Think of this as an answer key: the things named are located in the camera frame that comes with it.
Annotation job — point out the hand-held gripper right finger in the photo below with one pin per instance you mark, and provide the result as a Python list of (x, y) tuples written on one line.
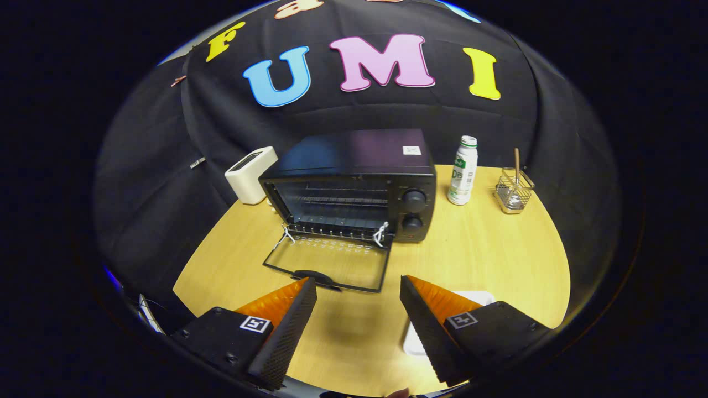
[(426, 331)]

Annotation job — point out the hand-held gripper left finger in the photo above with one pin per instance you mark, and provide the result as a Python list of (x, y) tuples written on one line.
[(290, 326)]

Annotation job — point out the white square plate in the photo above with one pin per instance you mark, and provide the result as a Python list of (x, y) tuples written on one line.
[(412, 341)]

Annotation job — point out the black toaster oven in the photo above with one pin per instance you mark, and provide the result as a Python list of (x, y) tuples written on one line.
[(359, 155)]

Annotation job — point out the white bread toaster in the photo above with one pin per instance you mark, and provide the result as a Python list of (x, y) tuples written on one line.
[(249, 179)]

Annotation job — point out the white bottle green cap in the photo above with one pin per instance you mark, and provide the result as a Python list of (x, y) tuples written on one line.
[(462, 177)]

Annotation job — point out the silver cloth clip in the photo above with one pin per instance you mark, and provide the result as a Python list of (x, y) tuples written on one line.
[(197, 162)]

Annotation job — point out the wooden stick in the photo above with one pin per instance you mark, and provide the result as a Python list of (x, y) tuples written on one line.
[(517, 163)]

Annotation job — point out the pink cloth clip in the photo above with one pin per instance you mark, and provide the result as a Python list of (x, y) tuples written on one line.
[(178, 81)]

